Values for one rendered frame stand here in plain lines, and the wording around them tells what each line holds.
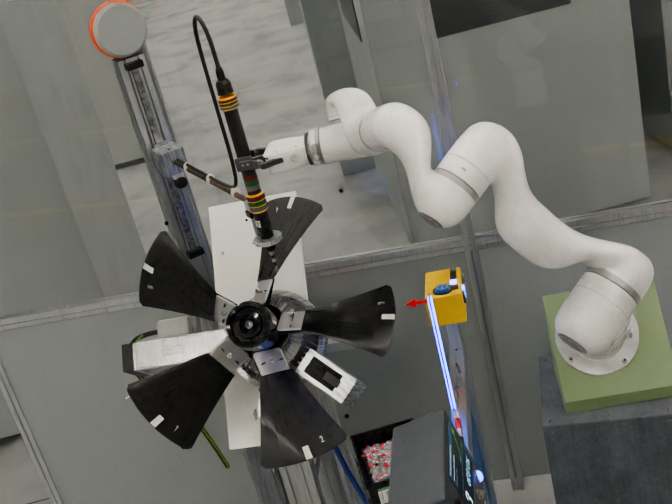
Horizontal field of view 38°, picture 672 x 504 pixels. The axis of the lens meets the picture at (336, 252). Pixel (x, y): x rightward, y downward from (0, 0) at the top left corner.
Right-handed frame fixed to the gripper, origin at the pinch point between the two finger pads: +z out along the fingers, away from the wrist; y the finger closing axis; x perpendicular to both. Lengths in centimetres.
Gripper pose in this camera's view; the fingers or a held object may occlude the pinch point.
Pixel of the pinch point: (245, 160)
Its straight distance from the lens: 229.1
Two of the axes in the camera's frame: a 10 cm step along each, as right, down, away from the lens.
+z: -9.7, 1.6, 1.8
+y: 0.9, -4.4, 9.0
